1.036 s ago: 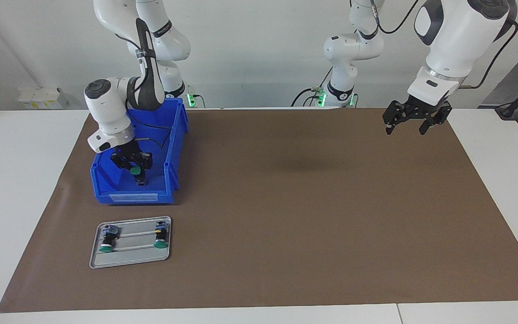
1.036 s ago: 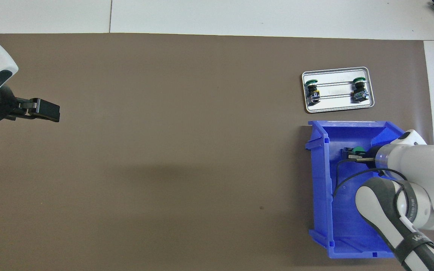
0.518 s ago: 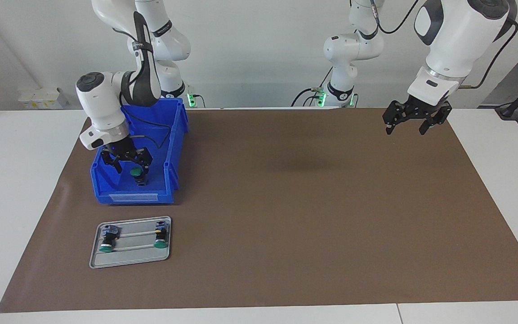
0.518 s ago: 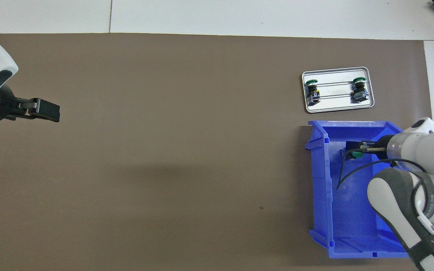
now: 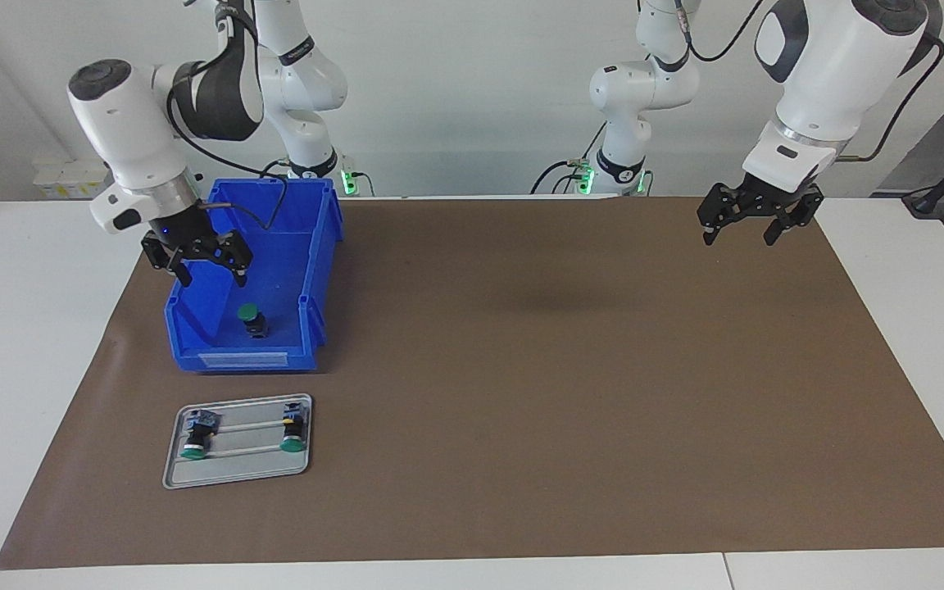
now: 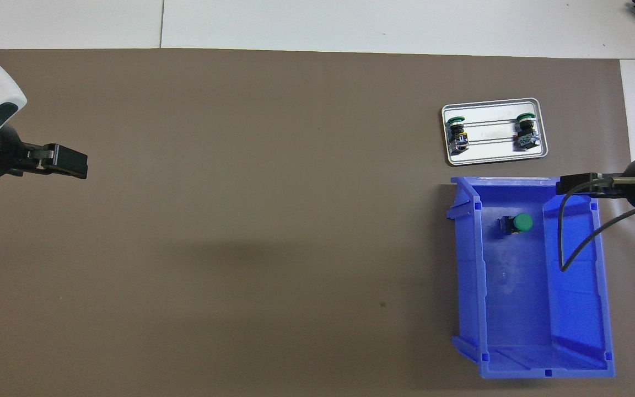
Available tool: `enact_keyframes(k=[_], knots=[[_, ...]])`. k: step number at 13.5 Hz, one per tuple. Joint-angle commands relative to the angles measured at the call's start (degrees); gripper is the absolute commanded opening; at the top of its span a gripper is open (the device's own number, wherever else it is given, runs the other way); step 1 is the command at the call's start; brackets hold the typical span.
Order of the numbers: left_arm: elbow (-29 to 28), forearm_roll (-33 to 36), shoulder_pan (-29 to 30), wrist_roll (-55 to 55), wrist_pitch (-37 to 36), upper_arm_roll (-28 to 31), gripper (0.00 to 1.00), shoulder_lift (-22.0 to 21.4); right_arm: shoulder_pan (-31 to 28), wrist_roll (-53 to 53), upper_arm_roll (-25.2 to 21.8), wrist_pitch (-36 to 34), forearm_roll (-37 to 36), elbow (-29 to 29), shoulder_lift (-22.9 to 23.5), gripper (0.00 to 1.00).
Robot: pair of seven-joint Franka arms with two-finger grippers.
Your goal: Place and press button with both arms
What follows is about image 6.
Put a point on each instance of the silver metal tray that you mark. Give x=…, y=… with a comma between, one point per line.
x=493, y=140

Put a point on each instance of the blue plastic storage bin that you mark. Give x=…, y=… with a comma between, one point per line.
x=521, y=298

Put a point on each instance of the green push button switch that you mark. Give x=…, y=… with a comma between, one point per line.
x=457, y=135
x=520, y=223
x=526, y=133

